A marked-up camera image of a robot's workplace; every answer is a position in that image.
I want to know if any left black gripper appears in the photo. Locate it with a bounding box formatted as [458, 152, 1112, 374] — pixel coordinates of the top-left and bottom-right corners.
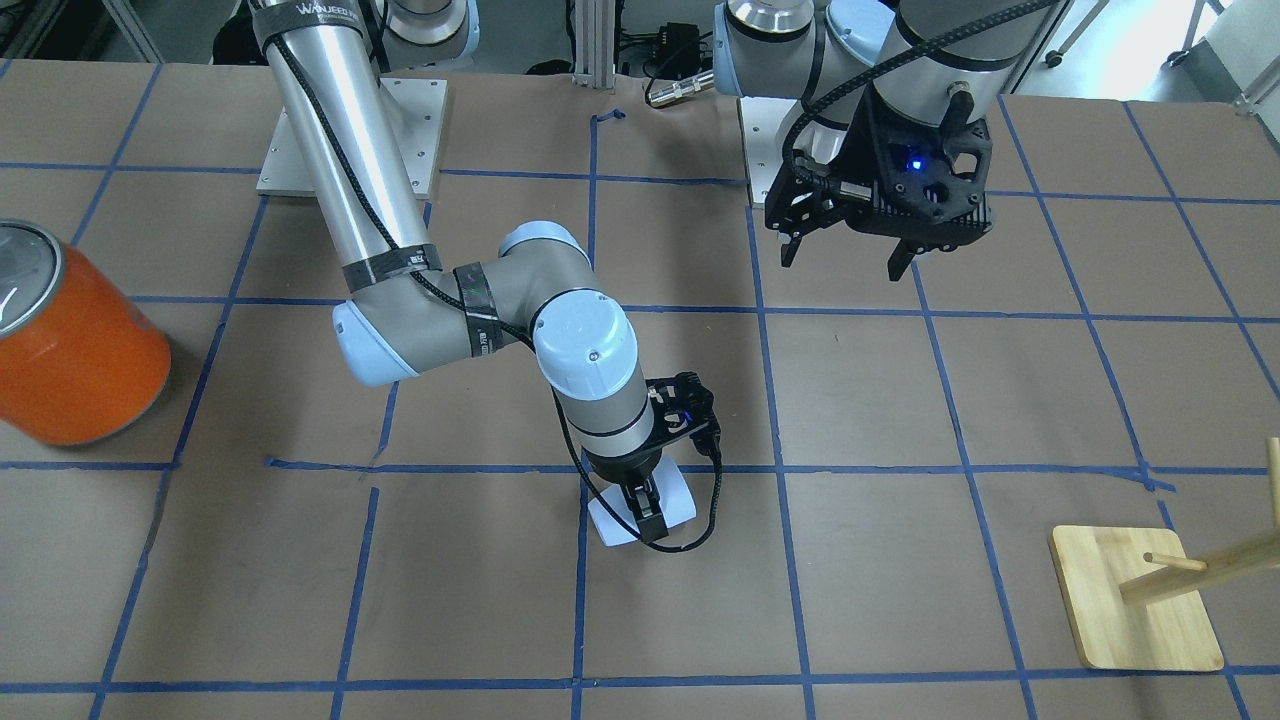
[765, 86, 995, 281]

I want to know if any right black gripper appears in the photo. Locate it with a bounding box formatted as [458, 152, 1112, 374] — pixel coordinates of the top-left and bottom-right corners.
[585, 450, 669, 544]

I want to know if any light blue plastic cup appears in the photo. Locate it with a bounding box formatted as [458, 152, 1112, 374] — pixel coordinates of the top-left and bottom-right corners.
[588, 456, 698, 547]

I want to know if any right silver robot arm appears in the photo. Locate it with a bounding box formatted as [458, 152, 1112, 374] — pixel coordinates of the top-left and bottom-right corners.
[250, 1, 668, 542]

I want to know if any wooden cup rack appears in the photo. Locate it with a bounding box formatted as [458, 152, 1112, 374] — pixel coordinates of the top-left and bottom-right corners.
[1043, 436, 1277, 674]

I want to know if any orange cylindrical can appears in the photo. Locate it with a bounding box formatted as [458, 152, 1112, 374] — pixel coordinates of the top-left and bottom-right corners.
[1, 219, 172, 446]

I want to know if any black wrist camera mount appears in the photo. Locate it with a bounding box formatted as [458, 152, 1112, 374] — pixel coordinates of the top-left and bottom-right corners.
[644, 372, 723, 464]

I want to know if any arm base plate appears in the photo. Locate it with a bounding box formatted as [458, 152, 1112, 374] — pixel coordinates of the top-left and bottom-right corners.
[739, 96, 845, 209]
[256, 78, 448, 201]

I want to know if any silver cable connector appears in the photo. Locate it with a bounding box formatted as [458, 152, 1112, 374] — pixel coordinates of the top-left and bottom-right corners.
[645, 70, 716, 109]

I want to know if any aluminium frame post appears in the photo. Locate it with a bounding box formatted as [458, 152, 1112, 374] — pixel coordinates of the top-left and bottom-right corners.
[570, 0, 620, 94]

